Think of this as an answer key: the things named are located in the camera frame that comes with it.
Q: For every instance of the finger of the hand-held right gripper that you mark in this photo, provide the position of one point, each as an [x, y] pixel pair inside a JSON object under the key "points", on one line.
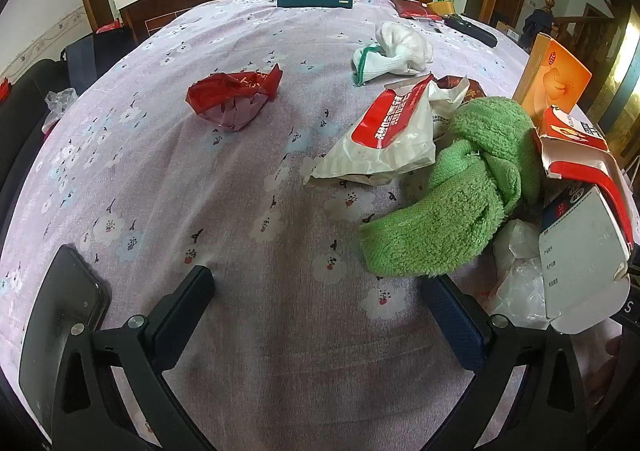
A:
{"points": [[631, 311]]}

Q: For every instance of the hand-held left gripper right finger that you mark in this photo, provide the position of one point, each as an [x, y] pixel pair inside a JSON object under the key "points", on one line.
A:
{"points": [[450, 318]]}

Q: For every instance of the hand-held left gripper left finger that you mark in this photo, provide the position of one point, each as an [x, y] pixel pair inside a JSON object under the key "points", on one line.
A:
{"points": [[185, 311]]}

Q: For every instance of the clear plastic bag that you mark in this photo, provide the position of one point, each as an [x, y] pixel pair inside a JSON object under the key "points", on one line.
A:
{"points": [[61, 103], [520, 281]]}

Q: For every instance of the torn red and white carton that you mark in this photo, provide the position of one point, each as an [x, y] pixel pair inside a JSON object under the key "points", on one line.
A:
{"points": [[585, 241]]}

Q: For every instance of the green towel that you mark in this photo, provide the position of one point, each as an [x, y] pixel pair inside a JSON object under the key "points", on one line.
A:
{"points": [[450, 191]]}

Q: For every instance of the white and red plastic bag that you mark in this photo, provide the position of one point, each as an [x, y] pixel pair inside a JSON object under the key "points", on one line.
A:
{"points": [[390, 131]]}

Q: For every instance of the red plastic wrapper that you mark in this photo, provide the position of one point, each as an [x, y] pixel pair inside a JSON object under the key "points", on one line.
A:
{"points": [[225, 91]]}

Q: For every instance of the person's right hand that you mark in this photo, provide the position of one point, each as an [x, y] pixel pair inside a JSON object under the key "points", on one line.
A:
{"points": [[602, 376]]}

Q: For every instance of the black smartphone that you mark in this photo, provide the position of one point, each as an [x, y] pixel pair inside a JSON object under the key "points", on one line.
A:
{"points": [[55, 311]]}

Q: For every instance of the brown and red wrapper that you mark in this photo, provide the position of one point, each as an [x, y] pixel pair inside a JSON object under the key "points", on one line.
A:
{"points": [[462, 86]]}

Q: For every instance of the crumpled clear plastic bag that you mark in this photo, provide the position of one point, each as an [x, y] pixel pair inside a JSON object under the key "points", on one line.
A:
{"points": [[61, 103]]}

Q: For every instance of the orange medicine box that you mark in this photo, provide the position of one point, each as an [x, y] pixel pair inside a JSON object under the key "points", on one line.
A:
{"points": [[555, 76]]}

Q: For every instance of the black chair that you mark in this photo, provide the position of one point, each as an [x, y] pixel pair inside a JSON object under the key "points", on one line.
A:
{"points": [[25, 106]]}

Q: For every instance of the black bag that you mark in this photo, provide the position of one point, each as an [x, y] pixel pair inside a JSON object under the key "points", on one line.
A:
{"points": [[97, 56]]}

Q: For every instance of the white cotton glove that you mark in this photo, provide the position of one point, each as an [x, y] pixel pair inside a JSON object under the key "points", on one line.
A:
{"points": [[400, 51]]}

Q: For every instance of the black clip device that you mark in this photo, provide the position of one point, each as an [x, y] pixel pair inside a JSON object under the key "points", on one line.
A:
{"points": [[470, 28]]}

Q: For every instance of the dark jacket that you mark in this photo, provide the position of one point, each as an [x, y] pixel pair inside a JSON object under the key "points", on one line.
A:
{"points": [[537, 28]]}

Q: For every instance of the yellow tape roll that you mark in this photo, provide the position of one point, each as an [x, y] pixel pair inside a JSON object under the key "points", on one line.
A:
{"points": [[441, 7]]}

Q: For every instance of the red booklet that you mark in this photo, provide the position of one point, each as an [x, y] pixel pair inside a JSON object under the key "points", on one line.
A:
{"points": [[412, 8]]}

